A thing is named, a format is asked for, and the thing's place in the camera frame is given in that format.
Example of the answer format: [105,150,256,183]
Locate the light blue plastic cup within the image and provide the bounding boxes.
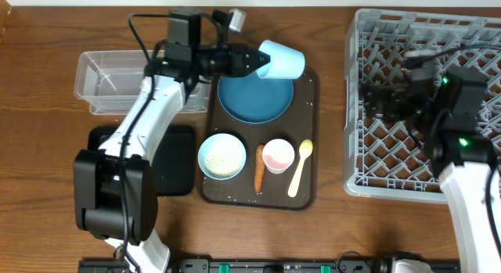
[257,40,305,80]

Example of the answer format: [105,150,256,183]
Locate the dark blue plate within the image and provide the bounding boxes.
[217,73,294,124]

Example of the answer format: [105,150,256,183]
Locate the pink plastic cup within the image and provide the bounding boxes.
[263,138,295,174]

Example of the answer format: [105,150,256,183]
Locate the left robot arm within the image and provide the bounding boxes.
[74,7,270,272]

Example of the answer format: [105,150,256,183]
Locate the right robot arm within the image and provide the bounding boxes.
[359,66,500,272]

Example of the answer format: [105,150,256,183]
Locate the grey dishwasher rack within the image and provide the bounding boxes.
[343,9,500,203]

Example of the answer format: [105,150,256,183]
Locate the black waste bin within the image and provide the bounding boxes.
[86,124,196,198]

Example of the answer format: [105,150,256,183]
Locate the clear plastic waste bin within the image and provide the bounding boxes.
[74,49,212,116]

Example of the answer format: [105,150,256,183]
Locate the light blue bowl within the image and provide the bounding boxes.
[197,133,247,181]

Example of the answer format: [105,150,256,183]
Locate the orange carrot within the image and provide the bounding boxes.
[254,144,265,195]

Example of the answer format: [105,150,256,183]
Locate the pale yellow plastic spoon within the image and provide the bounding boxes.
[287,139,313,198]

